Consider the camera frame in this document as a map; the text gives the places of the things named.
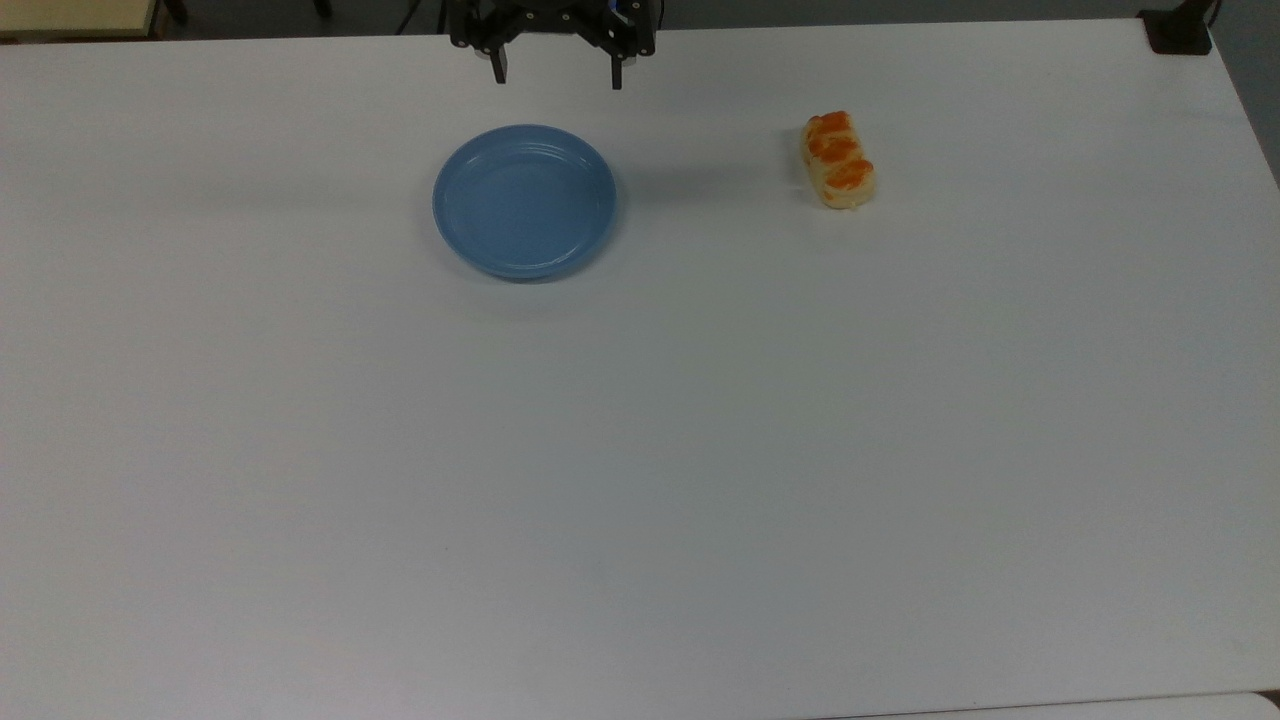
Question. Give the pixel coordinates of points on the black table clamp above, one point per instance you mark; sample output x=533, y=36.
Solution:
x=1178, y=27

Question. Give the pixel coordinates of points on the orange glazed bread loaf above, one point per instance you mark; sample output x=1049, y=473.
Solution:
x=839, y=160

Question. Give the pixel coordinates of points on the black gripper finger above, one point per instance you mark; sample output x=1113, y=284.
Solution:
x=616, y=67
x=497, y=64

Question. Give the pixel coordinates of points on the yellow wooden table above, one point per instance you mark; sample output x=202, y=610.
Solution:
x=75, y=17

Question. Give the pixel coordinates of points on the blue round plate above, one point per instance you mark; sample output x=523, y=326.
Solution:
x=525, y=201

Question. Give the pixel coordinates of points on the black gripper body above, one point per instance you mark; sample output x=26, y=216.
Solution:
x=552, y=18

